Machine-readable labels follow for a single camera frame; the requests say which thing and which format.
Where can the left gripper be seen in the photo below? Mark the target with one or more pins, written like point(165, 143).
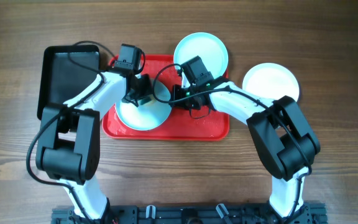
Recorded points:
point(148, 90)

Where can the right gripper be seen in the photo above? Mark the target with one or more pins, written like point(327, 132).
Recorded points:
point(176, 101)

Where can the green yellow sponge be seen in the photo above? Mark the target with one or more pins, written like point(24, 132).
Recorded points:
point(145, 100)

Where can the light blue plate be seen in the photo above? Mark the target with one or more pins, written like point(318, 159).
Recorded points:
point(208, 47)
point(148, 116)

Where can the white round plate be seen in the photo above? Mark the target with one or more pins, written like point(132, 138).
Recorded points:
point(271, 80)

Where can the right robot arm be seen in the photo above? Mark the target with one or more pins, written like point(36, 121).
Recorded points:
point(285, 142)

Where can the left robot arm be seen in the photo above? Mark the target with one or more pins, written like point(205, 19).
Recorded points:
point(67, 145)

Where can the red plastic tray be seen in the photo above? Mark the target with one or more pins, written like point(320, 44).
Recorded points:
point(179, 126)

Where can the black rectangular tray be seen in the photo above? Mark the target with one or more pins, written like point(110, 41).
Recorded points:
point(62, 77)

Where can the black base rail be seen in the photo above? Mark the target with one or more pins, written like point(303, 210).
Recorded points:
point(246, 213)

